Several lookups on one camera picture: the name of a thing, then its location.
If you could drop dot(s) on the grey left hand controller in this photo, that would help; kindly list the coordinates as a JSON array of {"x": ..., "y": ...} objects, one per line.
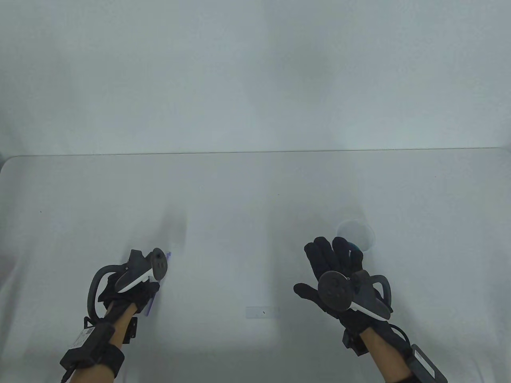
[{"x": 137, "y": 269}]

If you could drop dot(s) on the small black right glove module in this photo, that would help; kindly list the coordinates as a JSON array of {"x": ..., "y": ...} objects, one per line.
[{"x": 353, "y": 343}]

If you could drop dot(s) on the clear cup of blue dye solution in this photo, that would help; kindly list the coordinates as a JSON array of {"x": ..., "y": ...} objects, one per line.
[{"x": 359, "y": 233}]

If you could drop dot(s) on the person's right hand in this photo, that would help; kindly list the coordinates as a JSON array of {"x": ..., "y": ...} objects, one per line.
[{"x": 331, "y": 255}]

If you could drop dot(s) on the grey hand controller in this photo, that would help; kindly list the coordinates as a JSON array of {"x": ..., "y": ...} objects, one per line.
[
  {"x": 333, "y": 291},
  {"x": 137, "y": 269}
]

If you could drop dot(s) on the small black glove module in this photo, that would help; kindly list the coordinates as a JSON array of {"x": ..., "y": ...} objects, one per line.
[
  {"x": 353, "y": 343},
  {"x": 130, "y": 330}
]

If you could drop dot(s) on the black left wrist sensor box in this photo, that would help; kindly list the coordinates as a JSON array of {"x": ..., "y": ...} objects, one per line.
[{"x": 86, "y": 345}]

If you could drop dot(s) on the small black left glove module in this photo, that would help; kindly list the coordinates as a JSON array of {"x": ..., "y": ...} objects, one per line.
[{"x": 130, "y": 330}]

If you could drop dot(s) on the black wrist sensor box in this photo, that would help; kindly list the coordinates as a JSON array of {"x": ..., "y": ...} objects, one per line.
[
  {"x": 427, "y": 365},
  {"x": 86, "y": 345}
]

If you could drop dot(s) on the clear glass slide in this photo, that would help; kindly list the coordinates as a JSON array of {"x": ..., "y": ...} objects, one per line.
[{"x": 259, "y": 312}]

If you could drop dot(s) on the thin purple glass rod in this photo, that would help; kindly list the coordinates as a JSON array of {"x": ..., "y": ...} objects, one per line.
[{"x": 152, "y": 305}]

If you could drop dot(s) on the grey right hand controller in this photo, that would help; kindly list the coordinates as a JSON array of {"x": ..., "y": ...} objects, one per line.
[{"x": 333, "y": 291}]

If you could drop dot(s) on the black right wrist sensor box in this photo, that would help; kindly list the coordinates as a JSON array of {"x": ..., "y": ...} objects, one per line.
[{"x": 427, "y": 365}]

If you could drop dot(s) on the person's left hand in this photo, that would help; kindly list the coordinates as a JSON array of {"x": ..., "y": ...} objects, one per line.
[{"x": 127, "y": 295}]

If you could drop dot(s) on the person's left forearm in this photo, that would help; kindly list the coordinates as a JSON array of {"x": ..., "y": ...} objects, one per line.
[{"x": 121, "y": 323}]

